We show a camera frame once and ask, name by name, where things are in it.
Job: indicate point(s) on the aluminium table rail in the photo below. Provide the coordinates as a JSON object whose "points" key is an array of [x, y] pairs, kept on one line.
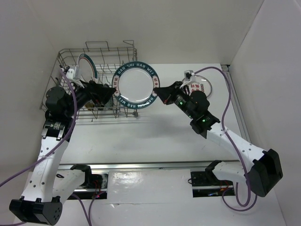
{"points": [[240, 106]]}

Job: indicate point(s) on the yellow patterned plate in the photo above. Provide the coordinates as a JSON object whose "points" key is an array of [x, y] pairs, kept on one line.
{"points": [[90, 106]]}

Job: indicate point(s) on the blue floral plate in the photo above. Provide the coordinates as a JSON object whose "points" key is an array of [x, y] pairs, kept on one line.
{"points": [[110, 103]]}

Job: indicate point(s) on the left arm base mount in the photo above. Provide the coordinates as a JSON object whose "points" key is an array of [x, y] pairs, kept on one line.
{"points": [[81, 181]]}

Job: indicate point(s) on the green red ring plate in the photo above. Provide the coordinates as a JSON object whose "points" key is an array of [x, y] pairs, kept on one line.
{"points": [[87, 68]]}

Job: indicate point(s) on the white plate red characters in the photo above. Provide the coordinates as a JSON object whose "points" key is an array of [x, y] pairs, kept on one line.
{"points": [[199, 83]]}

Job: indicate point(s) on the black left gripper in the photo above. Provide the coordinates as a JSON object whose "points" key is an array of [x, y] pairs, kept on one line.
{"points": [[96, 92]]}

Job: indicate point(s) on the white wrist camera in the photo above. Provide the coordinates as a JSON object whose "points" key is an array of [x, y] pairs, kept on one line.
{"points": [[73, 75], [189, 78]]}

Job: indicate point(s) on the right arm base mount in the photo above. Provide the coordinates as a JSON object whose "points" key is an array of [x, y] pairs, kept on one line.
{"points": [[204, 183]]}

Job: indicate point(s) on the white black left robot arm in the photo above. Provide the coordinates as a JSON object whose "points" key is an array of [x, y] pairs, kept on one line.
{"points": [[42, 200]]}

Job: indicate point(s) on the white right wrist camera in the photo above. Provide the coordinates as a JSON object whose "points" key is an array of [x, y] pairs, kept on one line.
{"points": [[189, 78]]}

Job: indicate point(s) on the black plate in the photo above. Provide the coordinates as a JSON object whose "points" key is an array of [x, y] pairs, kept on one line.
{"points": [[99, 106]]}

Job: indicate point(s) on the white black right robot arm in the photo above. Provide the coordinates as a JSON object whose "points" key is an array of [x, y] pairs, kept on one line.
{"points": [[260, 169]]}

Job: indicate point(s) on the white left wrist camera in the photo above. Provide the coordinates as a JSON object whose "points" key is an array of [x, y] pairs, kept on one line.
{"points": [[73, 75]]}

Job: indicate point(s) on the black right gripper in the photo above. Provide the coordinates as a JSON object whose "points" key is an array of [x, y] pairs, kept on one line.
{"points": [[167, 94]]}

